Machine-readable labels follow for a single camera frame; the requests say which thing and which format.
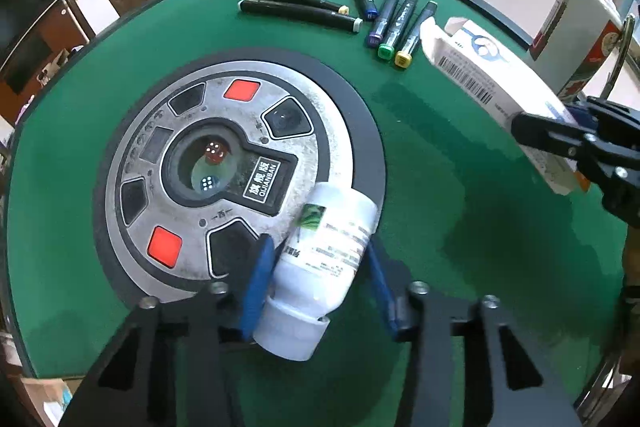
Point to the round grey dice control panel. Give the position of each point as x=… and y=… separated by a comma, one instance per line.
x=150, y=187

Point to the yellow cap marker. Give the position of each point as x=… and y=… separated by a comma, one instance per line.
x=417, y=32

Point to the dark die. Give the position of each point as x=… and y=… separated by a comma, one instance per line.
x=207, y=183

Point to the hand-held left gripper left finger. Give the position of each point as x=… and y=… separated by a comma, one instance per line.
x=257, y=287

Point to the green cap marker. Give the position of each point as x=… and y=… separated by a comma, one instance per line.
x=400, y=24

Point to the shallow cardboard box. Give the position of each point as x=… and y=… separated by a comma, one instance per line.
x=35, y=392

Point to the white narrow carton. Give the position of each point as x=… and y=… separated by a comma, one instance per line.
x=475, y=62

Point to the tall white ceramic bottle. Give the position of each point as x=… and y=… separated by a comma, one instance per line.
x=575, y=32

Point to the purple cap marker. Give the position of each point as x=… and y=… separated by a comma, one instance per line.
x=385, y=17

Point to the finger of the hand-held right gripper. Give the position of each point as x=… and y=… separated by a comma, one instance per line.
x=600, y=117
x=550, y=134

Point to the red die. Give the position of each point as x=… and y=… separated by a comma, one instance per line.
x=215, y=152

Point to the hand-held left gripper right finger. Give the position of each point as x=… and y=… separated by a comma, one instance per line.
x=382, y=292

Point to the white wide-mouth bottle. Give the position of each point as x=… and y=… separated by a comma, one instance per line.
x=320, y=267

